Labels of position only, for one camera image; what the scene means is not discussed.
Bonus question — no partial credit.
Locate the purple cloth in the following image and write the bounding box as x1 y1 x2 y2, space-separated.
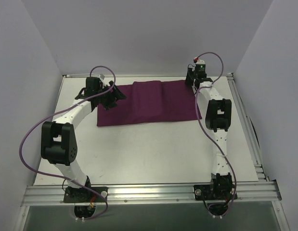
97 80 197 127

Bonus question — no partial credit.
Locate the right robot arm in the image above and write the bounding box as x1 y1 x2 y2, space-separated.
185 59 233 199

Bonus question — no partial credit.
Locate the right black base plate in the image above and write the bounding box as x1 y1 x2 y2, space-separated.
193 183 235 201

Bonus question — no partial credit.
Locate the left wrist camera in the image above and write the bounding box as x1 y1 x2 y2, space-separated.
97 74 105 80

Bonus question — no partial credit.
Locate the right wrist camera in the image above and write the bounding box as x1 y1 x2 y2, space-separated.
193 57 206 73

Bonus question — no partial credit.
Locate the aluminium right rail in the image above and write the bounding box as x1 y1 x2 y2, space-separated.
226 73 269 181

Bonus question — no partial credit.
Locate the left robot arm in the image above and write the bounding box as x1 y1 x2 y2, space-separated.
41 75 127 202

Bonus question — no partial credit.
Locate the aluminium front rail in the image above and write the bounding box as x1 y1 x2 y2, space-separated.
21 181 282 206

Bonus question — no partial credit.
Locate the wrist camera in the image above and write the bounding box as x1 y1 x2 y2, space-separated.
193 57 206 73
97 74 105 80

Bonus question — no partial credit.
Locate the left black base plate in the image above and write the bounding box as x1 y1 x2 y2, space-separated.
63 186 108 203

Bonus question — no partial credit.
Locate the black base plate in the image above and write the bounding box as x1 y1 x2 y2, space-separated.
63 186 108 203
193 183 235 201

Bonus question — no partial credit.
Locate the aluminium rail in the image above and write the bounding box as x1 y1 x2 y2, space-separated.
21 181 282 206
226 73 269 181

